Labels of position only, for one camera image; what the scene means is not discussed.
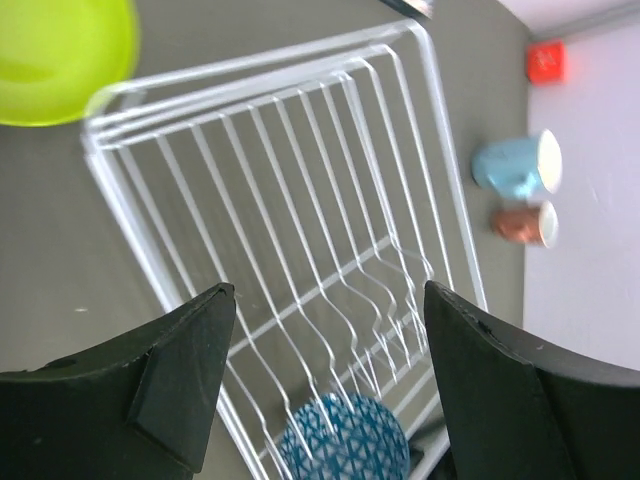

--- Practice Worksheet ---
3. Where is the floral Little Women book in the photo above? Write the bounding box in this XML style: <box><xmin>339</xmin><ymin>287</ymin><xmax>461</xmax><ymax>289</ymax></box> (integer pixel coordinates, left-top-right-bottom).
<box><xmin>381</xmin><ymin>0</ymin><xmax>434</xmax><ymax>19</ymax></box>

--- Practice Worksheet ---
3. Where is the lime green plate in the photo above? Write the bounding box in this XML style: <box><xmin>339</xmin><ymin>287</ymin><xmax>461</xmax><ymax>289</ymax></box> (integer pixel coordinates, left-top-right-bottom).
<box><xmin>1</xmin><ymin>1</ymin><xmax>140</xmax><ymax>127</ymax></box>

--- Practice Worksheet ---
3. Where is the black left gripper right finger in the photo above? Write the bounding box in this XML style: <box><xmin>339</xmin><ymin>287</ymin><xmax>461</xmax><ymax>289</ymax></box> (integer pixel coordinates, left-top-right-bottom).
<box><xmin>424</xmin><ymin>280</ymin><xmax>639</xmax><ymax>479</ymax></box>

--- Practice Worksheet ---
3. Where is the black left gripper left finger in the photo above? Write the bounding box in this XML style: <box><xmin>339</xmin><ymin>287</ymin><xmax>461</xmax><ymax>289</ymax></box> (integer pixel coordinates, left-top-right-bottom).
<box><xmin>1</xmin><ymin>283</ymin><xmax>236</xmax><ymax>479</ymax></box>

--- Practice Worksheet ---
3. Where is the red patterned white bowl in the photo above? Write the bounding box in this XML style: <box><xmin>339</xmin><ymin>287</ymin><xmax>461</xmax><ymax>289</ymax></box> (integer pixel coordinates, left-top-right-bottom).
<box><xmin>278</xmin><ymin>393</ymin><xmax>410</xmax><ymax>479</ymax></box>

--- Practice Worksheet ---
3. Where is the light blue mug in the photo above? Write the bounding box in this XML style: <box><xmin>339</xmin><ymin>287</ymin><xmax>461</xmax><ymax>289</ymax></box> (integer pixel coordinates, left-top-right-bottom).
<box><xmin>471</xmin><ymin>129</ymin><xmax>563</xmax><ymax>200</ymax></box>

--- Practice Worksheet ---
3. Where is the red cube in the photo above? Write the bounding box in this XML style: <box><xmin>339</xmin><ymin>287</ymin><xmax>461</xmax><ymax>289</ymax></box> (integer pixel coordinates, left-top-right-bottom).
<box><xmin>526</xmin><ymin>40</ymin><xmax>567</xmax><ymax>86</ymax></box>

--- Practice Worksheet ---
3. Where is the white wire dish rack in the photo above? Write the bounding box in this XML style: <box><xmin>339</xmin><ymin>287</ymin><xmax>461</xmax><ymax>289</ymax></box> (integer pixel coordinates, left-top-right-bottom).
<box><xmin>83</xmin><ymin>20</ymin><xmax>486</xmax><ymax>479</ymax></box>

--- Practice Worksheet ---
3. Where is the salmon pink mug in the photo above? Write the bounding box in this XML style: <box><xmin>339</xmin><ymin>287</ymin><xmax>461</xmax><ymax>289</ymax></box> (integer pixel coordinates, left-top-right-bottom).
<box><xmin>490</xmin><ymin>201</ymin><xmax>559</xmax><ymax>248</ymax></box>

